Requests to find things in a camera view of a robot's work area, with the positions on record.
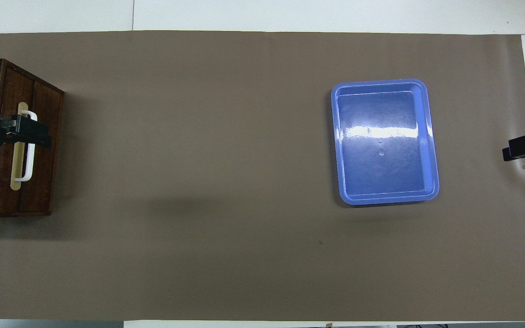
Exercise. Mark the blue plastic tray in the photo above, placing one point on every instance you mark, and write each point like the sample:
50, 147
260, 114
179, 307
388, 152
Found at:
381, 177

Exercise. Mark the brown table mat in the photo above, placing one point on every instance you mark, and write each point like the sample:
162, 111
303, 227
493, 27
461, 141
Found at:
198, 159

